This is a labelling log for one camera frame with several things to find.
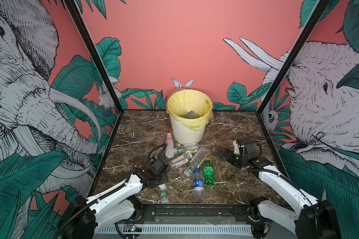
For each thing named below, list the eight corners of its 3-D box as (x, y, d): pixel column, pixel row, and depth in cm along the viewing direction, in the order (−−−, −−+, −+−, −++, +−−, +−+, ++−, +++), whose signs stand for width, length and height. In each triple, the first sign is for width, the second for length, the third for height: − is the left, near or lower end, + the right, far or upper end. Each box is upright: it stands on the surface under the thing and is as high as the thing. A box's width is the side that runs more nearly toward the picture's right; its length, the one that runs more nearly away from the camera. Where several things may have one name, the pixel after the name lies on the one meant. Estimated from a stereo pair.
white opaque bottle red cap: (165, 159, 95) (164, 155, 91) (167, 134, 107) (166, 130, 104) (174, 159, 95) (173, 155, 91) (175, 134, 107) (175, 130, 104)
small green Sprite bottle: (204, 186, 85) (205, 183, 80) (202, 161, 95) (203, 157, 90) (214, 186, 85) (216, 183, 80) (211, 161, 95) (212, 157, 90)
